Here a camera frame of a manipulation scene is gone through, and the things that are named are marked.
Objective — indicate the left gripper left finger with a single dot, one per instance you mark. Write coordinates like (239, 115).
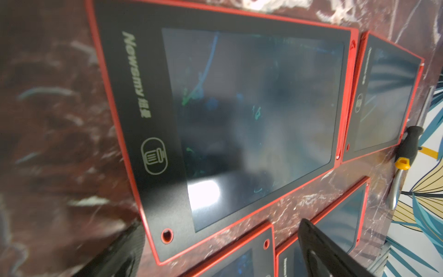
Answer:
(121, 258)

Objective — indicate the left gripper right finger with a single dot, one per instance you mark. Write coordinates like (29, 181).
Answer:
(323, 257)

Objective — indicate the writing tablet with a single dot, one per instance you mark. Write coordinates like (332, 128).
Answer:
(252, 255)
(219, 112)
(341, 221)
(384, 86)

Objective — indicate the screwdriver with black handle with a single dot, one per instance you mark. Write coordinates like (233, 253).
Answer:
(408, 148)

